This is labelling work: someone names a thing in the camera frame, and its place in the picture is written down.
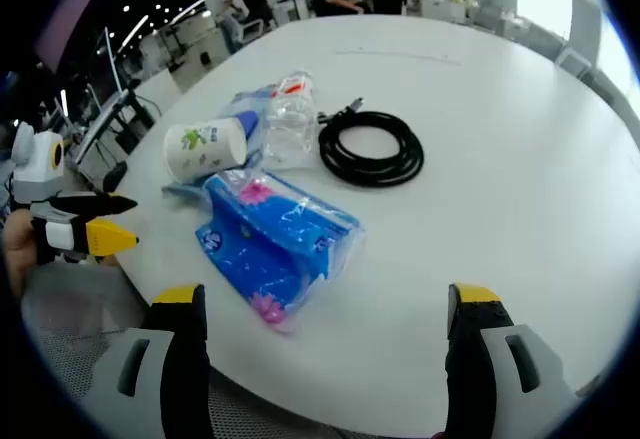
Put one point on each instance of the clear plastic bottle red label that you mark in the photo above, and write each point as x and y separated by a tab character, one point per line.
290	124

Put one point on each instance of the white round table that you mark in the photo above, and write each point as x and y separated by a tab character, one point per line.
475	184

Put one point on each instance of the grey mesh chair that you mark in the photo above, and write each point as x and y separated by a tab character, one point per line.
65	359

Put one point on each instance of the white printed paper cup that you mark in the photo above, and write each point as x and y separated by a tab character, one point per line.
200	151

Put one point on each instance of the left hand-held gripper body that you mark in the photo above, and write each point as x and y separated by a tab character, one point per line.
42	169

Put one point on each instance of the blue tissue packet pink flowers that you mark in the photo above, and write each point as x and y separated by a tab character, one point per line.
280	249

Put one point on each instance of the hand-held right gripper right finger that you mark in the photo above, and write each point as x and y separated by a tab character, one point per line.
470	359

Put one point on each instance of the wet wipes packet blue lid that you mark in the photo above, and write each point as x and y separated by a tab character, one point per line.
247	121

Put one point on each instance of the grey office desk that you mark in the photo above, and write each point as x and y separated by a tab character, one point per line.
107	114

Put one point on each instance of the person's left hand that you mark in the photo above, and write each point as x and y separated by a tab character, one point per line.
17	254

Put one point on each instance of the white office chair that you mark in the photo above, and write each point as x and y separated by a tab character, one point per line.
575	61
247	29

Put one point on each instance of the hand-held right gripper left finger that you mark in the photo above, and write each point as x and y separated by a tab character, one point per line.
185	359

